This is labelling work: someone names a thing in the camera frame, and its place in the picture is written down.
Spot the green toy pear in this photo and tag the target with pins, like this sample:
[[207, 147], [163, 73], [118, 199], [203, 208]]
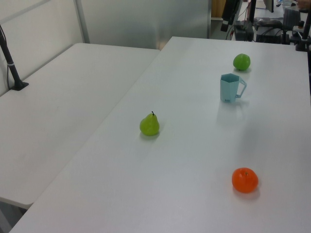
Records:
[[149, 126]]

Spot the black background pole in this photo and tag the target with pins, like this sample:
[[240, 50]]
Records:
[[252, 9]]

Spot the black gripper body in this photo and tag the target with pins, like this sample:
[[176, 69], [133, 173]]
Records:
[[232, 6]]

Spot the light blue hexagonal mug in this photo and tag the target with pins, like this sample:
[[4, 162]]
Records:
[[227, 89]]

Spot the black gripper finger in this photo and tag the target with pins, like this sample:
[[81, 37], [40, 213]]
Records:
[[225, 23], [233, 18]]

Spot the black equipment box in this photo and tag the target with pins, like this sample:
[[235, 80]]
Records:
[[243, 32]]

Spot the aluminium frame post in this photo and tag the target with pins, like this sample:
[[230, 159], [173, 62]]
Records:
[[83, 24]]

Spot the wooden cabinet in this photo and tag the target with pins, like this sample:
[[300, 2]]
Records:
[[216, 8]]

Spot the green toy apple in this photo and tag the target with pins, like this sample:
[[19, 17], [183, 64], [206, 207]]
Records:
[[241, 61]]

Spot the orange toy mandarin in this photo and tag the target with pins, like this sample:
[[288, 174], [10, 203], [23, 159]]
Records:
[[245, 180]]

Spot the black clamp camera stand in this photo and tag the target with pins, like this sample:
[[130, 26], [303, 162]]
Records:
[[302, 46]]

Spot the clear plastic bottle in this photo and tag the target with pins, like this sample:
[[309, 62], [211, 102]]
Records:
[[287, 3]]

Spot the black camera stand pole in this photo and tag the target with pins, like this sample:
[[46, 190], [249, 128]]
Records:
[[13, 70]]

